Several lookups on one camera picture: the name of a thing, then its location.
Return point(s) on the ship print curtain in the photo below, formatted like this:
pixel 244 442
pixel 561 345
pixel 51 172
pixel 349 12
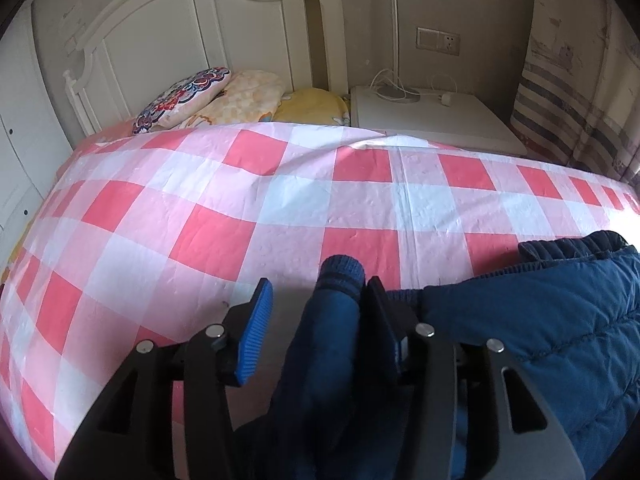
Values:
pixel 565 85

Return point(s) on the cream patterned pillow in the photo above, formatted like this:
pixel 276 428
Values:
pixel 245 95

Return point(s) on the floral patterned pillow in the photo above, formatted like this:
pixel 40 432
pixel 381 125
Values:
pixel 185 95

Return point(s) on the slim silver desk lamp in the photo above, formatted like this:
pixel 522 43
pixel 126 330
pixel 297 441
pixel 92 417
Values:
pixel 395 35

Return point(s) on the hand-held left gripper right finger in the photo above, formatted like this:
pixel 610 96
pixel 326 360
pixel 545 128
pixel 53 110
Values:
pixel 380 320

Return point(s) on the white nightstand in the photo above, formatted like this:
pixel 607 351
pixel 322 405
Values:
pixel 450 120

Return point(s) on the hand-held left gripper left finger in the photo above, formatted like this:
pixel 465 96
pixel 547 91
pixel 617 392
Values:
pixel 255 330

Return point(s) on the wall socket panel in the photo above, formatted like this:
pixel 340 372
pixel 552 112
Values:
pixel 437 40

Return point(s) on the pink checkered blanket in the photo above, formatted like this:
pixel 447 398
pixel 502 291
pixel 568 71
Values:
pixel 250 210

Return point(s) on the yellow pillow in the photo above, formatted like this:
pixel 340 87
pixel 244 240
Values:
pixel 310 105

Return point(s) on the blue puffer jacket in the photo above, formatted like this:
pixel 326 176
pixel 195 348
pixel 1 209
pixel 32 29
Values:
pixel 550 320

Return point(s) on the white wardrobe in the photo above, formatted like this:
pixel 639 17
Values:
pixel 25 135

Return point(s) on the white wooden headboard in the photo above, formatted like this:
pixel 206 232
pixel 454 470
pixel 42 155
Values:
pixel 150 35

